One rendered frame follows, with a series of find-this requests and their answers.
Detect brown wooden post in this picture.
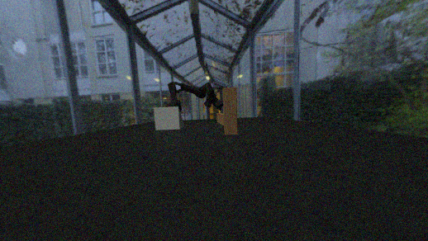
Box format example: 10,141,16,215
223,87,238,135

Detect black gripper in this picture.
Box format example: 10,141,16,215
207,94,223,111

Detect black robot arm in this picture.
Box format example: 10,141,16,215
166,82,215,112

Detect long wooden board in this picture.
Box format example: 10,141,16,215
216,113,224,125

